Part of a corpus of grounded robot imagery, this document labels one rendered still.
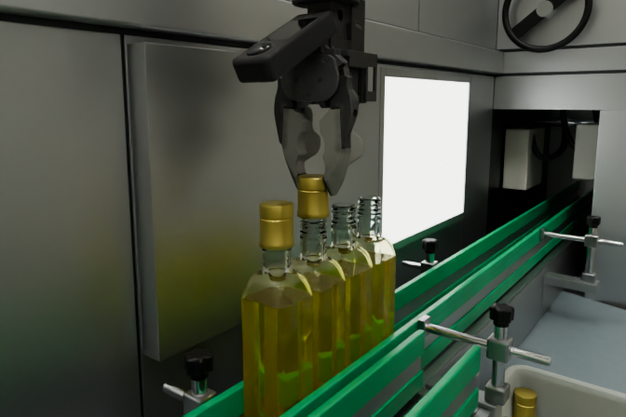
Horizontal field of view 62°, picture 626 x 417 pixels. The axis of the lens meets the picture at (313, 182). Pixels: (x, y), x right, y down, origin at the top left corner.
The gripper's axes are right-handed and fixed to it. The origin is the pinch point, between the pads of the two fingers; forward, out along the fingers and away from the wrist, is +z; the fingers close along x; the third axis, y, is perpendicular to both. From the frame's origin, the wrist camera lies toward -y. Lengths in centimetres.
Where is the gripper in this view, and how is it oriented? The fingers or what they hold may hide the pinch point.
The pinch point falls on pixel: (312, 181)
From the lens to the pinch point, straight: 55.9
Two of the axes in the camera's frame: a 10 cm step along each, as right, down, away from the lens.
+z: -0.1, 9.9, 1.5
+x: -8.1, -0.9, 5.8
